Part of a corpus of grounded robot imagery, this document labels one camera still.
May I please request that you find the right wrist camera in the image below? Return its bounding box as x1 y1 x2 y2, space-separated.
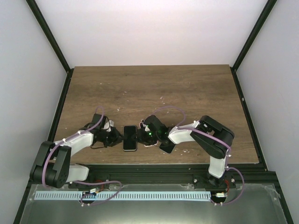
139 119 146 128

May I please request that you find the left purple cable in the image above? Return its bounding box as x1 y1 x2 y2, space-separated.
41 106 105 189

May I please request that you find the light blue slotted cable duct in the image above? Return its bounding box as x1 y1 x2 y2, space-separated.
34 191 211 201

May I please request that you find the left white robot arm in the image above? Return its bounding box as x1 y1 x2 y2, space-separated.
29 113 123 189

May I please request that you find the black aluminium frame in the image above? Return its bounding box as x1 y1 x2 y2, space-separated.
27 0 293 224

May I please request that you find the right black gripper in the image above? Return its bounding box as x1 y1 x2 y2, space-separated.
131 128 159 147

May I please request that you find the clear phone case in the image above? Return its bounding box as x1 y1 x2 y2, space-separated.
158 143 176 154

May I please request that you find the pink phone case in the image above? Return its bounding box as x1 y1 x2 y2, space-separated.
143 143 159 147

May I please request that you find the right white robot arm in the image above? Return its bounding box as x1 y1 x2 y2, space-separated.
134 115 235 188

